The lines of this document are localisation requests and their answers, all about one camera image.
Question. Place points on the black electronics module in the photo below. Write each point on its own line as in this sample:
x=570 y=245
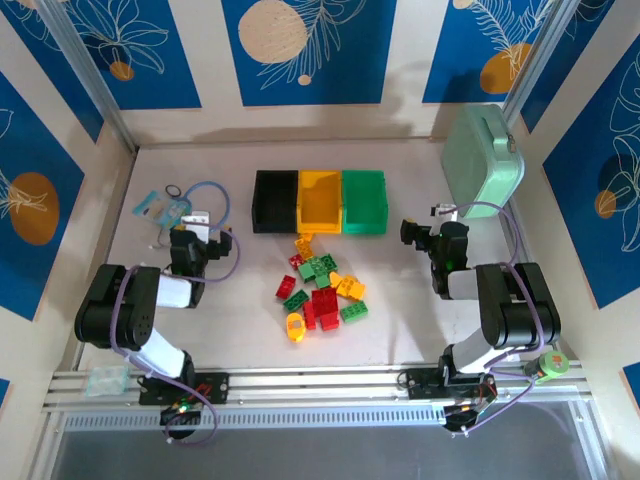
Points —
x=181 y=414
x=467 y=415

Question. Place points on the small red lego brick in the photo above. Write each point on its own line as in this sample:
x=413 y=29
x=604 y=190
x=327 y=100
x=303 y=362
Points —
x=296 y=261

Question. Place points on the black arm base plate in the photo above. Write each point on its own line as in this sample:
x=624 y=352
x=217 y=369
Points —
x=215 y=387
x=422 y=385

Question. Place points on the clear printed plastic packet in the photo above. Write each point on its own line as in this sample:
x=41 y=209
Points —
x=174 y=214

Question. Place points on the aluminium front rail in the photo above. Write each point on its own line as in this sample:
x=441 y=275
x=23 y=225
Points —
x=320 y=387

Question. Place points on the green tape roll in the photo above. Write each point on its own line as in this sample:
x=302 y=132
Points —
x=547 y=366

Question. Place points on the green plastic bin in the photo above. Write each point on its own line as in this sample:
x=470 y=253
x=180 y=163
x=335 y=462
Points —
x=365 y=202

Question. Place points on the aluminium side rail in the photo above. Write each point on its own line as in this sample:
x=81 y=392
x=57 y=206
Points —
x=102 y=260
x=506 y=225

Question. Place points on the small green lego brick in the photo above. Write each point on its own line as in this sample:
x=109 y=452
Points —
x=322 y=281

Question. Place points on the light blue plastic packet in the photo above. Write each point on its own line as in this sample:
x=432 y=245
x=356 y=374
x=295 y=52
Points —
x=146 y=205

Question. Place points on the black plastic bin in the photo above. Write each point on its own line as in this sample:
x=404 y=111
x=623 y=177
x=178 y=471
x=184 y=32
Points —
x=276 y=200

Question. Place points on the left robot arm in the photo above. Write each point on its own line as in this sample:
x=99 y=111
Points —
x=105 y=310

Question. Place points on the clear plastic bag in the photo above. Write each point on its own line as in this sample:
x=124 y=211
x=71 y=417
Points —
x=107 y=382

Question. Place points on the mint green zip case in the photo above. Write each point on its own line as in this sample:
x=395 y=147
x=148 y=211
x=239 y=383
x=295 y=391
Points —
x=482 y=160

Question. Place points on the aluminium corner post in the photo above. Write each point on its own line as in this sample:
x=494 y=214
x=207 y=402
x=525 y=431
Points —
x=90 y=75
x=542 y=55

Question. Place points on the green eight-stud lego brick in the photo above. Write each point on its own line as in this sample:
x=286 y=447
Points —
x=354 y=312

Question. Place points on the yellow oval lego piece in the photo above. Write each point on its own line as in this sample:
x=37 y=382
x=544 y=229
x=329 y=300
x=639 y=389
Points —
x=290 y=327

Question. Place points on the large red lego brick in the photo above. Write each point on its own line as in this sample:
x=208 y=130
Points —
x=324 y=301

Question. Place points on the yellow plastic bin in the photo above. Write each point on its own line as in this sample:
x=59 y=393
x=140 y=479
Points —
x=320 y=202

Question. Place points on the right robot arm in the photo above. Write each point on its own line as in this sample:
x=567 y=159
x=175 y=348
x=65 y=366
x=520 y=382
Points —
x=520 y=310

